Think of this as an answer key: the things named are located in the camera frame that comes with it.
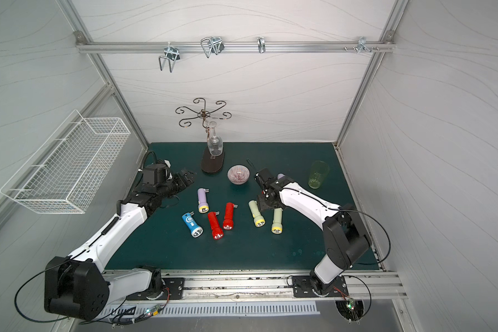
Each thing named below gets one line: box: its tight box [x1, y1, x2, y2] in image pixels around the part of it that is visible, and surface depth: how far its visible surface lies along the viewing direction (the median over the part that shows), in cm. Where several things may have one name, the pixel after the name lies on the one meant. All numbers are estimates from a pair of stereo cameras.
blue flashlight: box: [181, 210, 204, 238], surface depth 88 cm
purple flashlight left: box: [197, 188, 210, 214], surface depth 95 cm
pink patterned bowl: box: [226, 164, 251, 186], surface depth 106 cm
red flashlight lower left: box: [207, 210, 225, 241], surface depth 88 cm
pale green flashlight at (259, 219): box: [248, 199, 266, 228], surface depth 91 cm
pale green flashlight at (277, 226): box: [271, 207, 283, 235], surface depth 89 cm
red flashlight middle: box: [222, 201, 239, 231], surface depth 92 cm
